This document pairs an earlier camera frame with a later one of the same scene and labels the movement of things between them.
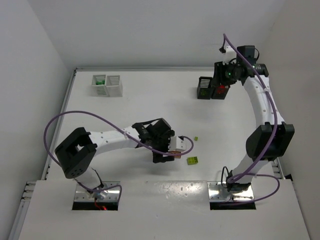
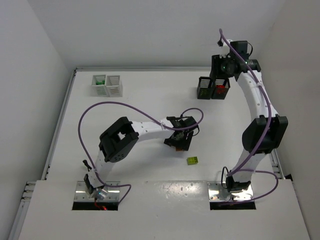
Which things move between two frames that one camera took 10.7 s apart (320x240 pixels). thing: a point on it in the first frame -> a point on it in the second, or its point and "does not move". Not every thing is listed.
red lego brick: [221, 90] does not move
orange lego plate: [178, 156] -> [114, 91]
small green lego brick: [103, 82] does not move
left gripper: [162, 148] -> [178, 143]
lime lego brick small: [203, 92] does not move
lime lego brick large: [191, 160] does not move
